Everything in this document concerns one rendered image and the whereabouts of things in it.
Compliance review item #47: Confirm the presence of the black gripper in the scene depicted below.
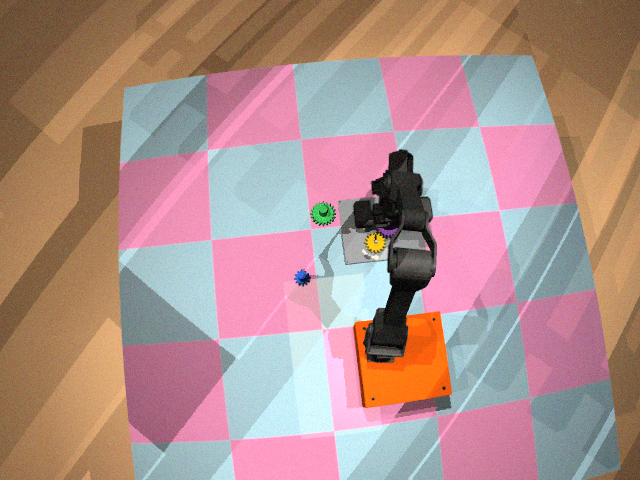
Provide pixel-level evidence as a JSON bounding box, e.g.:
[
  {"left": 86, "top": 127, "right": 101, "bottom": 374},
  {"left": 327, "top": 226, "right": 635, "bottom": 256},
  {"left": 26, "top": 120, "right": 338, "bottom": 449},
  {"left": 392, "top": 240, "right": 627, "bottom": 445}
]
[{"left": 353, "top": 196, "right": 433, "bottom": 228}]

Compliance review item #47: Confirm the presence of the green gear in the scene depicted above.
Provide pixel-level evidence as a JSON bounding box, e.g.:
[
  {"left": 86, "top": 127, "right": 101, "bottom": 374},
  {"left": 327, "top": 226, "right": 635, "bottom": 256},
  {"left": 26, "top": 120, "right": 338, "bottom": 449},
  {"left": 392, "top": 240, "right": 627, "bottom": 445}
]
[{"left": 310, "top": 202, "right": 336, "bottom": 226}]

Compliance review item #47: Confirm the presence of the blue gear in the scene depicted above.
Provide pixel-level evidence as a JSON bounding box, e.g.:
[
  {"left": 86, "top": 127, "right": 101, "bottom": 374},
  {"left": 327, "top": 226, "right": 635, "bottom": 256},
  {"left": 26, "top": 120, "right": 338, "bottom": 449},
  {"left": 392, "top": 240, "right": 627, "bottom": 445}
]
[{"left": 294, "top": 270, "right": 311, "bottom": 286}]

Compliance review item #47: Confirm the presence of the yellow gear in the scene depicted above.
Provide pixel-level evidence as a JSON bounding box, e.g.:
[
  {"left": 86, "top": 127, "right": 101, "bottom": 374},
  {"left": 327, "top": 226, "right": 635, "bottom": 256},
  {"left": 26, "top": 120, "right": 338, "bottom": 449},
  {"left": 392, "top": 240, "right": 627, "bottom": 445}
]
[{"left": 365, "top": 232, "right": 386, "bottom": 254}]

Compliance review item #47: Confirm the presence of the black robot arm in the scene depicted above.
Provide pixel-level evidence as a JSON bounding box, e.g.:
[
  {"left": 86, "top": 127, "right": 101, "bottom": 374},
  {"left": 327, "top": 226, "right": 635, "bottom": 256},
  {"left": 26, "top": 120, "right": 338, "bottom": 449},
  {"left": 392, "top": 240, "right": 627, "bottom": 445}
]
[{"left": 363, "top": 149, "right": 437, "bottom": 363}]

